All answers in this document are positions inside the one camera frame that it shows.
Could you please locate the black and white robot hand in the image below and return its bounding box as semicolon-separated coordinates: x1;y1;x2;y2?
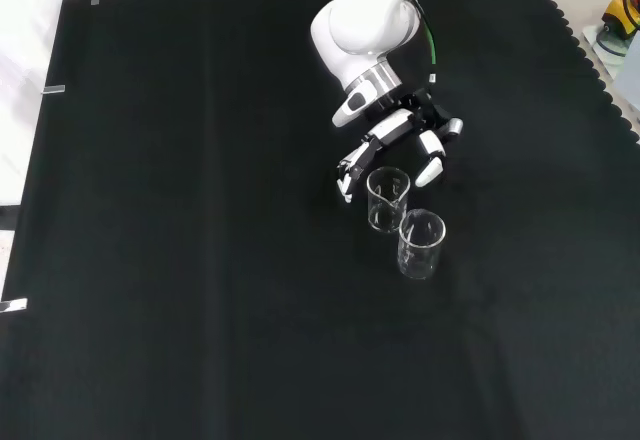
335;87;465;205

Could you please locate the clear glass beaker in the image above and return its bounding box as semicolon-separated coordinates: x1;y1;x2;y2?
397;208;447;281
366;165;412;235

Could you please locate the black bench cloth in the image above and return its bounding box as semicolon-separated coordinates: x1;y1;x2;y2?
0;0;640;440

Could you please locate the grey box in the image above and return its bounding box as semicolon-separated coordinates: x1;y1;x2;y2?
617;34;640;111

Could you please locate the yellow stop button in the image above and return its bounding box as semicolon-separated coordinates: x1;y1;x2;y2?
601;0;640;40

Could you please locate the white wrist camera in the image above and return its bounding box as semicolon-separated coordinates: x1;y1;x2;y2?
331;87;374;129

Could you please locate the green cable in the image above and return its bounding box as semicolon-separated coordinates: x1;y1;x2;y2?
408;0;441;85

